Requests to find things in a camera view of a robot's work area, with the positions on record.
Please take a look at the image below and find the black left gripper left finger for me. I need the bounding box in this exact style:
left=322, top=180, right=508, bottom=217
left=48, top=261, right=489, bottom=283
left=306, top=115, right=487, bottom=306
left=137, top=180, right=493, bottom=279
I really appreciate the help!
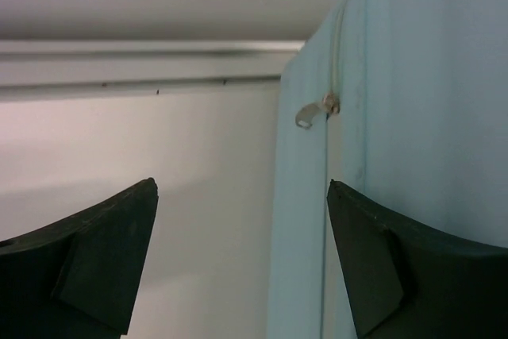
left=1, top=178, right=159, bottom=338

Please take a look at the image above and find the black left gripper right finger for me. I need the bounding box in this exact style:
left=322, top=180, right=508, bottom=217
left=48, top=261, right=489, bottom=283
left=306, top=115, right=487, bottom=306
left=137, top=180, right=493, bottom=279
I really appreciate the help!
left=327, top=181, right=507, bottom=338

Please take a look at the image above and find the light blue suitcase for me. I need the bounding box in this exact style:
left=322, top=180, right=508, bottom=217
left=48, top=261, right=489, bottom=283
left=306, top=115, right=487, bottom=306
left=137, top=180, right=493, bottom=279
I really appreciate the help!
left=267, top=0, right=507, bottom=338

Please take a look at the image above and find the silver suitcase zipper pull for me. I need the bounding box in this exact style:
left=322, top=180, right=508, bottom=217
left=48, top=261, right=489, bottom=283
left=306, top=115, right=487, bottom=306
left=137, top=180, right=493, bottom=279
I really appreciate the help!
left=294, top=92, right=341, bottom=130

